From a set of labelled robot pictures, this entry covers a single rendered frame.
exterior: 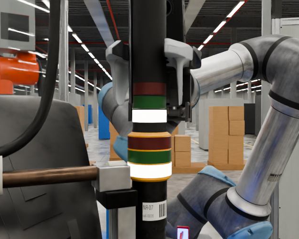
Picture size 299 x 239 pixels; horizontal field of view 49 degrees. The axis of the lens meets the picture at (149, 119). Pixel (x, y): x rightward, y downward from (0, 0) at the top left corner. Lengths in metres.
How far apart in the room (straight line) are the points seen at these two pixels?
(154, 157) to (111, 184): 0.05
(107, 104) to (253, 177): 0.39
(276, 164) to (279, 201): 1.40
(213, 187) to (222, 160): 7.53
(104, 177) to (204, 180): 0.68
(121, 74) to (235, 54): 0.49
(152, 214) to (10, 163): 0.15
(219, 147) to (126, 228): 8.11
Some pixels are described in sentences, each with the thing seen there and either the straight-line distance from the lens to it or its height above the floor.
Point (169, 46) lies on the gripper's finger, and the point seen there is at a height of 1.48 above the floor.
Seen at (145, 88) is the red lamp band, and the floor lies 1.45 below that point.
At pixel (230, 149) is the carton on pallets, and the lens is 8.49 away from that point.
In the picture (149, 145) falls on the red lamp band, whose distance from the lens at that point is 0.30.
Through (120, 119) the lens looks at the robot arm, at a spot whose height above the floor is 1.41.
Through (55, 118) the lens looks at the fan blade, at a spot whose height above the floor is 1.42.
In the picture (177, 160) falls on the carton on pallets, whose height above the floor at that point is 0.30.
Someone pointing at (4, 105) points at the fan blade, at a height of 1.43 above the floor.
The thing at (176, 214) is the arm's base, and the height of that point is 1.13.
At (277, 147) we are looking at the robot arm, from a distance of 0.79.
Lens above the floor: 1.42
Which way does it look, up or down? 1 degrees down
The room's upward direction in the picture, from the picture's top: straight up
